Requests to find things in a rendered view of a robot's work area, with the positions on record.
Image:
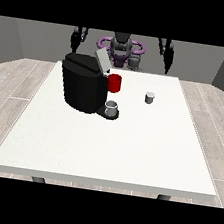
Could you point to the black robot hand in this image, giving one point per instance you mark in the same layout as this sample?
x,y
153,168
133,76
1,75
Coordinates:
x,y
166,54
77,39

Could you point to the pale grey machine lid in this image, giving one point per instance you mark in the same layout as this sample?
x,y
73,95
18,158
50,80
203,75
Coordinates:
x,y
103,61

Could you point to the black coffee machine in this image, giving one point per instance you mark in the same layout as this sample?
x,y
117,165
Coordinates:
x,y
82,84

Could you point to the small grey coffee pod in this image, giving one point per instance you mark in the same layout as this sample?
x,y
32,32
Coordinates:
x,y
149,97

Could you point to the red pod holder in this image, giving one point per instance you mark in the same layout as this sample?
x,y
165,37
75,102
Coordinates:
x,y
114,82

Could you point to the grey robot trunk purple rings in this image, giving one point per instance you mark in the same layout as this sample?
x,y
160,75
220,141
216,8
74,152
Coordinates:
x,y
121,51

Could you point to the small grey cup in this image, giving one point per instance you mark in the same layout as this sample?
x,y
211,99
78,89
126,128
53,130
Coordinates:
x,y
111,109

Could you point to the dark table leg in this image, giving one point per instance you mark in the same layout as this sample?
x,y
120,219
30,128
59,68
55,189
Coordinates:
x,y
163,197
38,179

